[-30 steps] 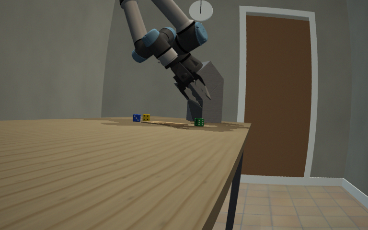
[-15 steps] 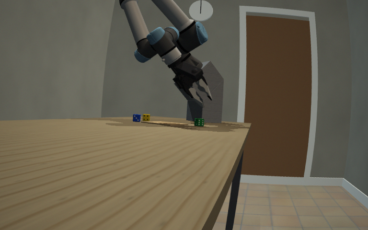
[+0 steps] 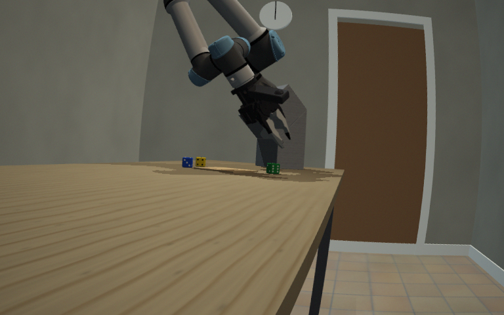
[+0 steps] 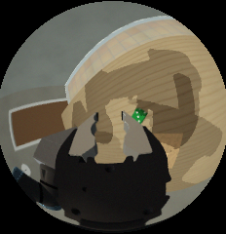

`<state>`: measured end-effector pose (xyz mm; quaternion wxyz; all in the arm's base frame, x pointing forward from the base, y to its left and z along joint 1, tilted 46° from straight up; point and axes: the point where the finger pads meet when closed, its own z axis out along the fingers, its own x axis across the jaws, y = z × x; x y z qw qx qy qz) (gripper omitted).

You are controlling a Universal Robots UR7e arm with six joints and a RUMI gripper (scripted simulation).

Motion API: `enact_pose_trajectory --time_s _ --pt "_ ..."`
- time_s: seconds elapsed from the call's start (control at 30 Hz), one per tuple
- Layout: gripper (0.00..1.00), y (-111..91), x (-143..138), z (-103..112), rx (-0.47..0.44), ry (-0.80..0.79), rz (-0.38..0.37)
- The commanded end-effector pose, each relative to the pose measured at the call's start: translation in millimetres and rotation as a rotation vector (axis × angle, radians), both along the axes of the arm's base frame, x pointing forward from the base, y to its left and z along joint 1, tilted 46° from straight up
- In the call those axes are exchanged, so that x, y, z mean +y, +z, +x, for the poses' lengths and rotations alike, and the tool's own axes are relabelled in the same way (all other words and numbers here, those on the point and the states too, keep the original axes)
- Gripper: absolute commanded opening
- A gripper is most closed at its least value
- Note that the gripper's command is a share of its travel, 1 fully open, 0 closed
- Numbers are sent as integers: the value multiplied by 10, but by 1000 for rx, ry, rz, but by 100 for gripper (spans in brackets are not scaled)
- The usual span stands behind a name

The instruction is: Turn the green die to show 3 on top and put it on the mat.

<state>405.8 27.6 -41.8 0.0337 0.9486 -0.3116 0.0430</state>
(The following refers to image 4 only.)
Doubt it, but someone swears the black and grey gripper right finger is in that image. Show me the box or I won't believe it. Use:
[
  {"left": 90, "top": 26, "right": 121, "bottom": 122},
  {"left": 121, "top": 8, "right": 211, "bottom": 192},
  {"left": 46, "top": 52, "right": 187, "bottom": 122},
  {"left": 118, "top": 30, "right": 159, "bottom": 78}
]
[{"left": 122, "top": 111, "right": 171, "bottom": 182}]

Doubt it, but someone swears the green die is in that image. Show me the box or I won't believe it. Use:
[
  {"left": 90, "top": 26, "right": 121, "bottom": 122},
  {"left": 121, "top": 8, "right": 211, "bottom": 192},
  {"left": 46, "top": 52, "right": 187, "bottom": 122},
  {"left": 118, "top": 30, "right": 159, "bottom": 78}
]
[{"left": 132, "top": 108, "right": 147, "bottom": 124}]

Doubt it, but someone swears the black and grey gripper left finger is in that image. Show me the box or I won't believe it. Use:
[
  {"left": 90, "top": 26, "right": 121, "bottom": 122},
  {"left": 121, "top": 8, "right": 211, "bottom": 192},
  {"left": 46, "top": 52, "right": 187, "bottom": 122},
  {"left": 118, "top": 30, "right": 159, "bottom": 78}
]
[{"left": 53, "top": 112, "right": 98, "bottom": 185}]

